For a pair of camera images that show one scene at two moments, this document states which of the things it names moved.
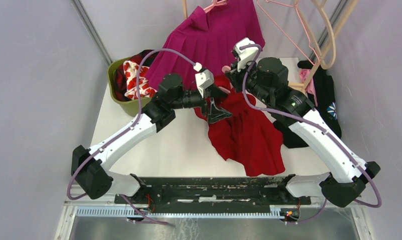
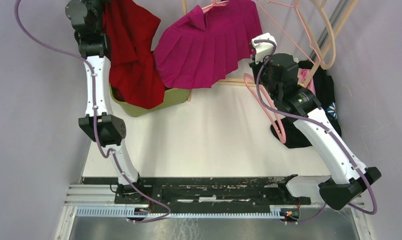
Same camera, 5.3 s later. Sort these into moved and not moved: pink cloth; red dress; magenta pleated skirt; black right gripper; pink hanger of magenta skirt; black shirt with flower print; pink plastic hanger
Moved: black right gripper; pink plastic hanger; red dress
Not moved: pink hanger of magenta skirt; magenta pleated skirt; black shirt with flower print; pink cloth
